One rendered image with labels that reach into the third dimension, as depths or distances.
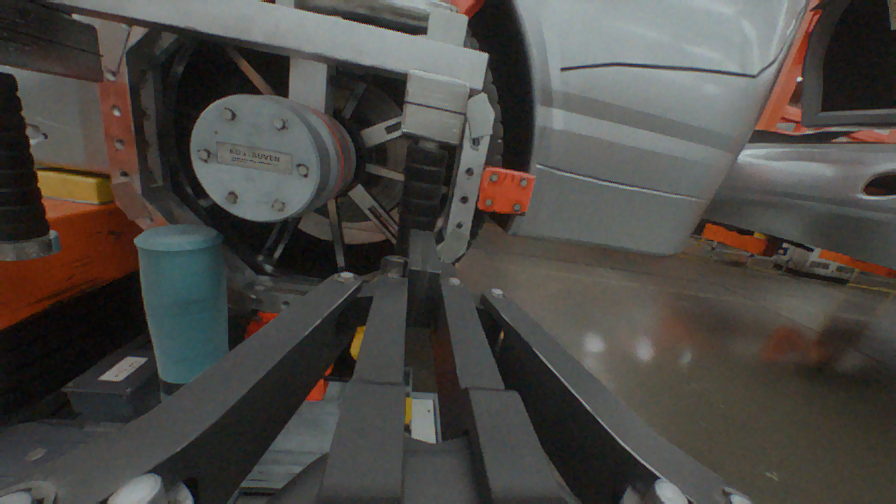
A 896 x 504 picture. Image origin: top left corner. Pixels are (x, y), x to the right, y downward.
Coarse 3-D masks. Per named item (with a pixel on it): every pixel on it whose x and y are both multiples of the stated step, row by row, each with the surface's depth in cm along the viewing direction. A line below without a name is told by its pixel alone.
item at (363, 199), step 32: (192, 64) 47; (224, 64) 53; (256, 64) 60; (192, 96) 50; (224, 96) 58; (352, 96) 51; (192, 128) 50; (352, 128) 53; (384, 128) 53; (448, 160) 64; (192, 192) 52; (352, 192) 56; (448, 192) 58; (224, 224) 56; (256, 224) 65; (288, 224) 76; (384, 224) 60; (256, 256) 57; (288, 256) 64; (320, 256) 70; (352, 256) 72
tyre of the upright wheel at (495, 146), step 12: (468, 36) 49; (180, 48) 45; (168, 60) 45; (168, 72) 46; (492, 84) 52; (492, 96) 52; (492, 108) 52; (492, 132) 53; (492, 144) 54; (168, 156) 50; (492, 156) 55; (180, 192) 51; (480, 216) 58; (480, 228) 60; (468, 240) 60; (276, 276) 59
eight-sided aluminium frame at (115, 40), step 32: (128, 32) 36; (160, 32) 38; (128, 64) 38; (160, 64) 43; (128, 96) 39; (160, 96) 44; (480, 96) 44; (128, 128) 40; (160, 128) 45; (480, 128) 45; (128, 160) 41; (160, 160) 46; (480, 160) 47; (128, 192) 43; (160, 192) 47; (160, 224) 45; (192, 224) 49; (448, 224) 50; (224, 256) 52; (448, 256) 51; (256, 288) 51; (288, 288) 55
